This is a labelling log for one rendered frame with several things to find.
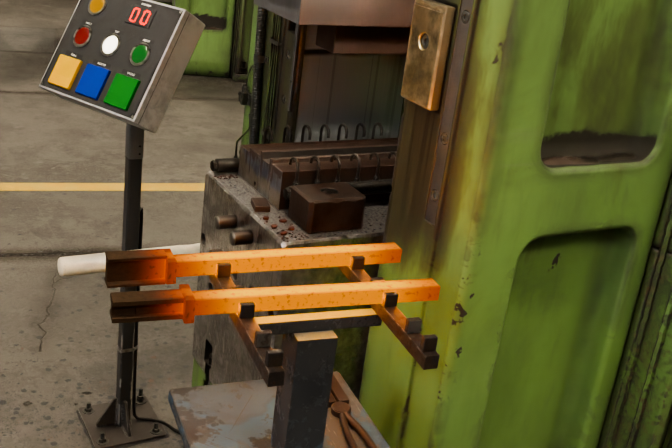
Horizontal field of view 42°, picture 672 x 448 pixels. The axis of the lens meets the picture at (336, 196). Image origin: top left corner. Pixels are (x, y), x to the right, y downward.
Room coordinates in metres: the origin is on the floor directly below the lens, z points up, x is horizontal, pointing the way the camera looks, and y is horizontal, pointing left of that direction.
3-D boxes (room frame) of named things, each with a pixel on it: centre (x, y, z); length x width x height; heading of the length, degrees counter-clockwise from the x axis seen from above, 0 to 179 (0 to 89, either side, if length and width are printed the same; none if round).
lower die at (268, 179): (1.76, -0.02, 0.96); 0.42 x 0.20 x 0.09; 121
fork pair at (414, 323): (0.98, -0.04, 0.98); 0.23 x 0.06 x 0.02; 114
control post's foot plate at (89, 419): (2.09, 0.52, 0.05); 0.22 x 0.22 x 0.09; 31
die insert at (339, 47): (1.76, -0.07, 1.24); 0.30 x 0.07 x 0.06; 121
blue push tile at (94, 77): (1.98, 0.59, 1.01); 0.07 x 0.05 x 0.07; 56
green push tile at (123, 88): (1.92, 0.51, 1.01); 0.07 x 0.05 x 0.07; 56
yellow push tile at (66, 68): (2.03, 0.67, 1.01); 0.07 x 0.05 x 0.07; 56
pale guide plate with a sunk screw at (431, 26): (1.45, -0.12, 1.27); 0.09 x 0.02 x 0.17; 31
